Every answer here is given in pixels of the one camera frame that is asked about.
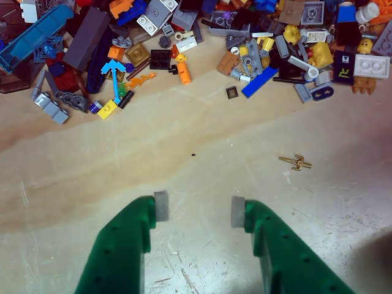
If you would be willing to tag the light grey studded brick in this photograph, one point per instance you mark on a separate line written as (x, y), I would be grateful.
(156, 15)

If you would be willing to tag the white two-stud plate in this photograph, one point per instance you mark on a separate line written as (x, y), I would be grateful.
(371, 66)

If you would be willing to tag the orange small brick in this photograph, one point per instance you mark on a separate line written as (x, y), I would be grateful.
(115, 53)

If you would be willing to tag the large teal blue panel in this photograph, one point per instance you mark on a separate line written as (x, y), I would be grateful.
(33, 38)

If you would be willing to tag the orange cylinder figure piece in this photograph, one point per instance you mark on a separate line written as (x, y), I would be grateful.
(184, 73)

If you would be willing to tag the black square plate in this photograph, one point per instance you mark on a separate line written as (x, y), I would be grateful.
(160, 59)

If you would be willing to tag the white thin bar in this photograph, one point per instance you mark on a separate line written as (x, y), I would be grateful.
(261, 34)

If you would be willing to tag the yellow round cylinder brick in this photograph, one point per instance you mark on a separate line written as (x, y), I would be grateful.
(266, 43)

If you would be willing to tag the gold sai weapon piece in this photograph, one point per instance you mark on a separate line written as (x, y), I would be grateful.
(297, 164)

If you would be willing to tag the golden brown claw piece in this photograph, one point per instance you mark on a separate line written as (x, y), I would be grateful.
(364, 84)

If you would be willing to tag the yellow small square brick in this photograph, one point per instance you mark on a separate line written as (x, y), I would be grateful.
(107, 109)

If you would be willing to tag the grey round stud plate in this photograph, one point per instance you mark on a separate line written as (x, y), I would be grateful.
(121, 41)

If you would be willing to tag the small dark frame tile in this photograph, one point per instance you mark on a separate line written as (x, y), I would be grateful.
(231, 92)

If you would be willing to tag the dark grey long brick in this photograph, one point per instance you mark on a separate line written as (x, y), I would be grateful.
(87, 38)

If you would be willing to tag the grey technic beam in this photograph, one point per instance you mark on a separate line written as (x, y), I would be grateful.
(253, 58)

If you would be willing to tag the yellow lumpy piece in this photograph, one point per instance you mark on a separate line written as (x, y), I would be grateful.
(291, 33)

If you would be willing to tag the grey plate with purple stud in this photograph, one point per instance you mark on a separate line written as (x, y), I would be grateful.
(223, 19)

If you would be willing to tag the black square brick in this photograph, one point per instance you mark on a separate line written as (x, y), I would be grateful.
(349, 34)

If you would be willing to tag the blue minifigure torso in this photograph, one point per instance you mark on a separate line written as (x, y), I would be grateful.
(346, 13)

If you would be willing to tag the white round cylinder brick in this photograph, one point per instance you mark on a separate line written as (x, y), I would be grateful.
(367, 13)

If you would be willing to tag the white grey tube piece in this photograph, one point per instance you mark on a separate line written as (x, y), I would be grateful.
(303, 66)

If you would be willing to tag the blue flat long plate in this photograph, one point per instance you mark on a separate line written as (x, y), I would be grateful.
(259, 82)

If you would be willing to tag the grey large studded plate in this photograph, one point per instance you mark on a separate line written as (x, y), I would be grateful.
(384, 40)

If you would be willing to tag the gold square tile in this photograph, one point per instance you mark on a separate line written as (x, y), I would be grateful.
(137, 54)

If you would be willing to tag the dark blue oval piece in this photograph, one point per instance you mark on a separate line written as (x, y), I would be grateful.
(323, 91)

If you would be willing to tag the yellow hair piece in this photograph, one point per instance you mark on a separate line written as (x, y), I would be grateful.
(321, 55)

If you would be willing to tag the tan square tile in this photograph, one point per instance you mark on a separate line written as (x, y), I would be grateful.
(290, 12)

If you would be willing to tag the yellow minifigure head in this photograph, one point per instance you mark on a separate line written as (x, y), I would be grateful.
(365, 45)

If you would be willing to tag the light blue pickaxe piece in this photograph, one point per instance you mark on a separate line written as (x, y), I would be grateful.
(114, 76)

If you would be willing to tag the dark blue long piece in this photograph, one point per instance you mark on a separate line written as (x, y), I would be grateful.
(97, 69)

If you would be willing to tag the white small brick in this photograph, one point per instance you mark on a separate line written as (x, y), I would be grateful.
(186, 44)

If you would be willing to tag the grey thin bar piece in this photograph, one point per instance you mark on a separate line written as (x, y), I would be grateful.
(38, 85)

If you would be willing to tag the white frame piece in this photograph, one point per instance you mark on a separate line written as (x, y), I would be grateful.
(315, 36)

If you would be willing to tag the purple and white cylinder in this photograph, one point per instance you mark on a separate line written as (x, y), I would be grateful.
(95, 106)

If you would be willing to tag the medium grey brick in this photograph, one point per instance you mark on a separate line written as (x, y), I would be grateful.
(185, 20)

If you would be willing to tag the dark red piece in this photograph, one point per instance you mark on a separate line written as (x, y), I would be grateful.
(69, 79)

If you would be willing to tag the black printed tile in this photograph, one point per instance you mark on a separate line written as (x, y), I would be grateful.
(343, 67)

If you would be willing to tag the grey small bracket piece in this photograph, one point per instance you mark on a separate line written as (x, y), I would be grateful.
(303, 92)

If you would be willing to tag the brown chest piece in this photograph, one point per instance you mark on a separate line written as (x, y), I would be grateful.
(228, 63)

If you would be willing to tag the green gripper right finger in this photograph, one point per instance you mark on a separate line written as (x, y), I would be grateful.
(294, 263)

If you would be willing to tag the orange angular piece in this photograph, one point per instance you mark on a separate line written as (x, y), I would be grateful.
(121, 6)

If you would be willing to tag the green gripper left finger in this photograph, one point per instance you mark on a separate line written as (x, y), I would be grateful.
(119, 251)

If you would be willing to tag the orange flame piece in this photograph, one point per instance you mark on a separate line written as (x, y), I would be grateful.
(138, 81)

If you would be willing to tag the bright blue brick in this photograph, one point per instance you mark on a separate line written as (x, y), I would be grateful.
(132, 13)

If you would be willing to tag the black cylinder piece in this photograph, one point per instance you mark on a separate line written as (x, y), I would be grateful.
(125, 99)

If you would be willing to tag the light grey stepped bricks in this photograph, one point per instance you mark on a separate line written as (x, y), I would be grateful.
(53, 108)

